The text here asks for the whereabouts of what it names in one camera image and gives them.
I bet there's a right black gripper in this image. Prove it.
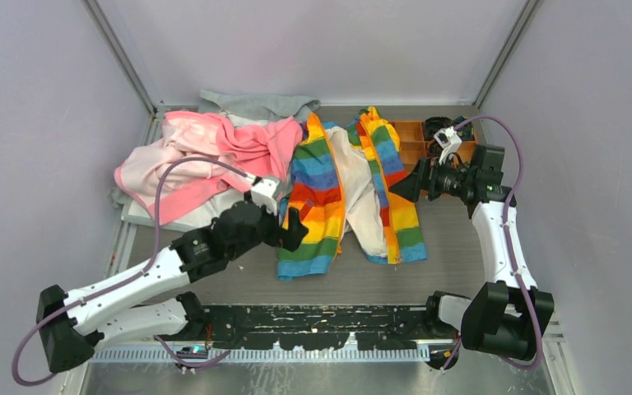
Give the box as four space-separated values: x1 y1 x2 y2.
390 151 475 203

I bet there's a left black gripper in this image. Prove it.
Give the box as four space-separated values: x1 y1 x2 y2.
228 190 308 261

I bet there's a rainbow striped zip jacket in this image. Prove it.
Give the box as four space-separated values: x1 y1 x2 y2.
276 106 428 281

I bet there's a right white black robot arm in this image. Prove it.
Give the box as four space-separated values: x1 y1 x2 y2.
388 144 555 369

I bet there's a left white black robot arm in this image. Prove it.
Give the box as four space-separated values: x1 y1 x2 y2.
36 202 311 374

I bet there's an orange compartment tray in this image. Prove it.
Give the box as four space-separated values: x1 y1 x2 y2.
389 118 481 198

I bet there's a dark rolled tie back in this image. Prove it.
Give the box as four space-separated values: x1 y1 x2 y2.
422 116 454 141

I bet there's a grey white garment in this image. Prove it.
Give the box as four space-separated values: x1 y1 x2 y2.
111 90 320 228

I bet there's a pink fleece garment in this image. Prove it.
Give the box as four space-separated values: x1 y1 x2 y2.
114 111 302 226

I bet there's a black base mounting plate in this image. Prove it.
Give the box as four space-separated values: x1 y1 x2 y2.
155 304 478 353

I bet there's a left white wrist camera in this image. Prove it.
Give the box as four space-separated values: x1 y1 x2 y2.
244 174 283 216

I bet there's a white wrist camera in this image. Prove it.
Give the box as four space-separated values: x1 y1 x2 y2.
434 127 462 165
244 174 283 216

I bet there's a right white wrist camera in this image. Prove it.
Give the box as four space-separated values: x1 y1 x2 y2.
434 127 462 165

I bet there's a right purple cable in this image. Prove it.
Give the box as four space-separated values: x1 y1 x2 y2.
439 114 545 374

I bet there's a purple cable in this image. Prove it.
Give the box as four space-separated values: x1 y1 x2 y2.
10 156 257 387
439 114 545 374

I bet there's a silver slotted aluminium rail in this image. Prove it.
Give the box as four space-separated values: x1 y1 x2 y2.
91 344 430 363

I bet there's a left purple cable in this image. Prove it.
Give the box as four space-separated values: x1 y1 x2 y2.
10 156 257 387

